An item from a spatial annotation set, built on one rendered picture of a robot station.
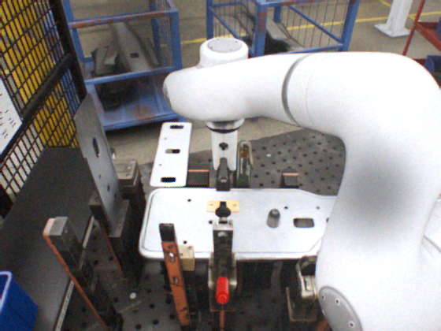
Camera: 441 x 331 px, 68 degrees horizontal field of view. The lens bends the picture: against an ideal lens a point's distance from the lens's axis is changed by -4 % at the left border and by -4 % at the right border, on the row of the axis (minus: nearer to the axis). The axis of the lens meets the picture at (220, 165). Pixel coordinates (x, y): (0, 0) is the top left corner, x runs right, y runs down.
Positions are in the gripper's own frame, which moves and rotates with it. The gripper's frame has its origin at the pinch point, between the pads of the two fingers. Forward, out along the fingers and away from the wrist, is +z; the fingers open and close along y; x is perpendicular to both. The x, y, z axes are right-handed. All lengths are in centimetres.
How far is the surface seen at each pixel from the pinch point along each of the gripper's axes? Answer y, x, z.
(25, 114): 19, 55, -3
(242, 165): 10.1, -5.3, 7.1
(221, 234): -22.8, 0.3, -8.4
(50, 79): 38, 55, -3
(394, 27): 359, -214, 105
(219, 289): -29.9, 0.6, -2.2
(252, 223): -5.4, -7.3, 12.3
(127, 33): 227, 81, 62
